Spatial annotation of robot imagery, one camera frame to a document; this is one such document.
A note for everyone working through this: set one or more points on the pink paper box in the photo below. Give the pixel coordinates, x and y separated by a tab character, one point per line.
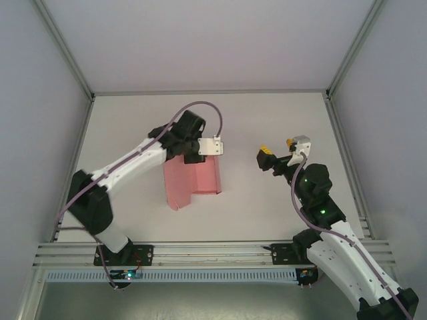
177	180

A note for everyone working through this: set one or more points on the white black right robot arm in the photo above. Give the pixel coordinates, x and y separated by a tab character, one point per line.
347	263

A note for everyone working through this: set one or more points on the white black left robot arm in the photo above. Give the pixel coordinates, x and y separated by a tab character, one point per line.
126	163

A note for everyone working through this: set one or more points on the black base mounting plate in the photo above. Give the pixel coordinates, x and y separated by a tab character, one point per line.
280	255
143	251

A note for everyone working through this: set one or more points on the small blue circuit board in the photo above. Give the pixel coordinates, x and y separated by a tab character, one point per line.
305	274

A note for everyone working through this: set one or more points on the aluminium mounting beam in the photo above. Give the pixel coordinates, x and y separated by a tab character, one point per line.
213	255

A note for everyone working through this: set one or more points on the circuit board with green light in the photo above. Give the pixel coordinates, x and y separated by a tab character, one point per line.
128	275

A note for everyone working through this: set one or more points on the aluminium table side rail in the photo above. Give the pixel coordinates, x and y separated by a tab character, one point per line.
348	166
72	166

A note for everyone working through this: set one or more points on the aluminium table rear rail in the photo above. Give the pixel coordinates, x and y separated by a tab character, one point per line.
210	91

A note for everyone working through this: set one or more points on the black round mount disc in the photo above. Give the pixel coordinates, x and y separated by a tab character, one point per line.
125	285
307	282

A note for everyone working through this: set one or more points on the aluminium frame post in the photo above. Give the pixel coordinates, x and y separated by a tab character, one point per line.
65	46
353	46

